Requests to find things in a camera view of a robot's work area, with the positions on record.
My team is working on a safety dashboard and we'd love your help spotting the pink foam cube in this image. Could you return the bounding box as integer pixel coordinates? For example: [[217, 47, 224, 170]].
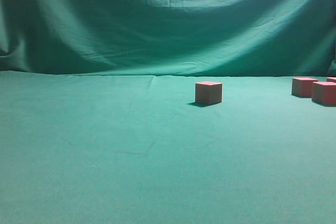
[[195, 81, 223, 105], [327, 77, 336, 82], [291, 77, 319, 98], [311, 82, 336, 105]]

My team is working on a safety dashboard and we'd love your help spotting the green cloth backdrop and cover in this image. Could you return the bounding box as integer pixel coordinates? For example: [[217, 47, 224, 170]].
[[1, 0, 335, 223]]

